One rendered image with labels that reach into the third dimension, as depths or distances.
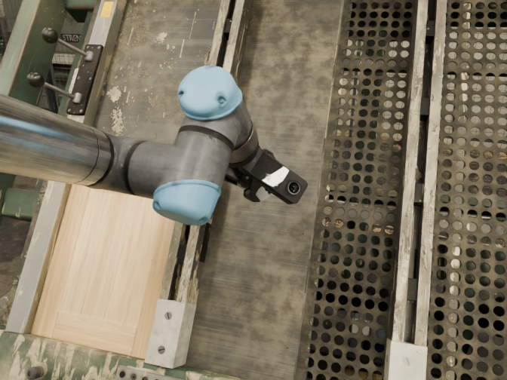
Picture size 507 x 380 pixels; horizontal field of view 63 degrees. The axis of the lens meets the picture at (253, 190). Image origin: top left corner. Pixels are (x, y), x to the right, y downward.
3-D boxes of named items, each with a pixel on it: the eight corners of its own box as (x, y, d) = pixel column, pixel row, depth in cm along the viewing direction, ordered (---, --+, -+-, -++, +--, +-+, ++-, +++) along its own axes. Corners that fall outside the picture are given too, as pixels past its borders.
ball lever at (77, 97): (76, 108, 106) (22, 84, 97) (80, 95, 107) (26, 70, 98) (83, 106, 104) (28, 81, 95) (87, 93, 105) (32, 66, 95)
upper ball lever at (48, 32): (88, 67, 109) (36, 40, 100) (92, 55, 110) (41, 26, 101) (95, 64, 107) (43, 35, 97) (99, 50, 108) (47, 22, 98)
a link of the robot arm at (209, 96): (162, 113, 50) (185, 56, 53) (193, 153, 60) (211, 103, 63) (222, 121, 48) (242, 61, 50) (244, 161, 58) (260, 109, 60)
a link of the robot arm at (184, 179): (145, 217, 57) (172, 147, 60) (219, 233, 53) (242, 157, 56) (113, 197, 50) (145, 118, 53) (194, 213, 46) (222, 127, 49)
